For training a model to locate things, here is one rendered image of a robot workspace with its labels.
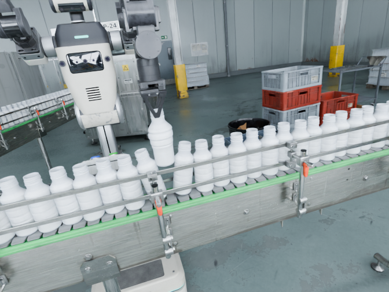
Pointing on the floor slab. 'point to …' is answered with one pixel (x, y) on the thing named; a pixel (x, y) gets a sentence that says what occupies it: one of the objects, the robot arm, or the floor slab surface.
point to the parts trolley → (355, 78)
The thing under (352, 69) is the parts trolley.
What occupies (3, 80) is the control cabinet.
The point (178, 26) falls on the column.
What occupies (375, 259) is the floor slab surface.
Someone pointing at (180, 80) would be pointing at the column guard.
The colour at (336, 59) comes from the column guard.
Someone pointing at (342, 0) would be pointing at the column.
